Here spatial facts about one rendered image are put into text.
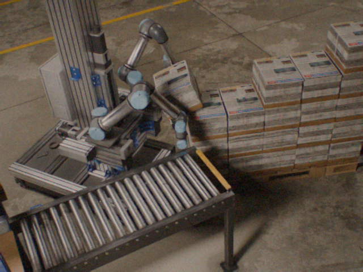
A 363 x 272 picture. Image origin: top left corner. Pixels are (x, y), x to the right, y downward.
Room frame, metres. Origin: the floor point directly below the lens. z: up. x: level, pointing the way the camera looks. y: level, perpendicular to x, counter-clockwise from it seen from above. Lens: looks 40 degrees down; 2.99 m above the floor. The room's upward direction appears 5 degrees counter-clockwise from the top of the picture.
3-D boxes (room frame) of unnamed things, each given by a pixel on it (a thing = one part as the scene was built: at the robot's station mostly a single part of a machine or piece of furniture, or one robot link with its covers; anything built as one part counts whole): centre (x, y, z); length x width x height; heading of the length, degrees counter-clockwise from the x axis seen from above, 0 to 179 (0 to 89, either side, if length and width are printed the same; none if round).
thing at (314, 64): (3.00, -1.08, 1.06); 0.37 x 0.28 x 0.01; 4
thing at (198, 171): (2.20, -0.13, 0.77); 0.47 x 0.05 x 0.05; 23
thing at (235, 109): (2.97, -0.66, 0.42); 1.17 x 0.39 x 0.83; 94
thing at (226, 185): (2.22, -0.21, 0.81); 0.43 x 0.03 x 0.02; 23
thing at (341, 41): (3.02, -1.39, 0.65); 0.39 x 0.30 x 1.29; 4
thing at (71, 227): (1.84, 0.71, 0.77); 0.47 x 0.05 x 0.05; 23
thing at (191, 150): (2.20, 0.51, 0.74); 1.34 x 0.05 x 0.12; 113
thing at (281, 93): (2.98, -0.79, 0.95); 0.38 x 0.29 x 0.23; 4
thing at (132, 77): (3.12, 0.30, 0.98); 0.13 x 0.12 x 0.14; 34
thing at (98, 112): (2.68, 0.55, 0.98); 0.13 x 0.12 x 0.14; 175
